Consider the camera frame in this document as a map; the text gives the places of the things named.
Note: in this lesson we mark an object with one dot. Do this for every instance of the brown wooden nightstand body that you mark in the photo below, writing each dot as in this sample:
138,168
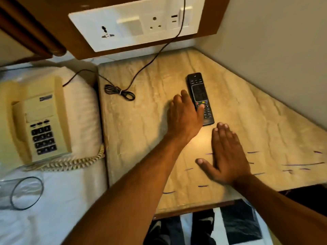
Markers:
191,210

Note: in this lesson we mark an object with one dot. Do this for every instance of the person's black right shoe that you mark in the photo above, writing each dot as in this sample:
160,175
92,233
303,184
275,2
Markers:
204,224

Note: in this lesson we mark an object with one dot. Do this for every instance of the person's left forearm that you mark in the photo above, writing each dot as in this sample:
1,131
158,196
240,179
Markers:
127,201

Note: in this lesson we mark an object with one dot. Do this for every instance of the beige padded headboard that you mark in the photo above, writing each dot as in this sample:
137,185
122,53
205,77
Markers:
12,51

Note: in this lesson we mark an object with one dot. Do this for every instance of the brown wooden wall panel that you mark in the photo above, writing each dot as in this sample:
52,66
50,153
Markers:
217,12

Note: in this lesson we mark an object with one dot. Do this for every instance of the person's black left shoe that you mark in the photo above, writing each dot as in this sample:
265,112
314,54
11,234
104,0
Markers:
157,227

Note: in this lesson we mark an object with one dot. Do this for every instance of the black remote control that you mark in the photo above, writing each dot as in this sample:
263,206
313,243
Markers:
198,91

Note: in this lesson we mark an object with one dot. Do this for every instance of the clear drinking glass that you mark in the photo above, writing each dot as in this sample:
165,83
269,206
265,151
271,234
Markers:
23,193

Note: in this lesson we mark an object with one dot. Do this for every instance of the person's right hand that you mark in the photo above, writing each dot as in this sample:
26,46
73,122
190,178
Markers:
227,160

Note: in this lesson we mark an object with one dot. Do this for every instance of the cream push-button telephone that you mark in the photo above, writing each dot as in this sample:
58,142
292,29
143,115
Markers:
46,112

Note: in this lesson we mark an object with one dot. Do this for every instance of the dark wooden headboard frame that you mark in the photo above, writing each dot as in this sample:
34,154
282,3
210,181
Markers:
38,40

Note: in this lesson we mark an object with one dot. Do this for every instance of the white switch socket panel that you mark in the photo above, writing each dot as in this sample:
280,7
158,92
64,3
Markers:
132,25

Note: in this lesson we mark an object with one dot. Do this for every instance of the person's black shoe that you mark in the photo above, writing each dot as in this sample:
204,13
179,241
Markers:
157,227
204,224

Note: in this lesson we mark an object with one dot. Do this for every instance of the person's right forearm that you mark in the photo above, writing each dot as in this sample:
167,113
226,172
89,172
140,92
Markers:
281,214

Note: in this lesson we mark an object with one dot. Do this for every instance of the person's left hand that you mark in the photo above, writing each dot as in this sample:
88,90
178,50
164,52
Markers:
184,119

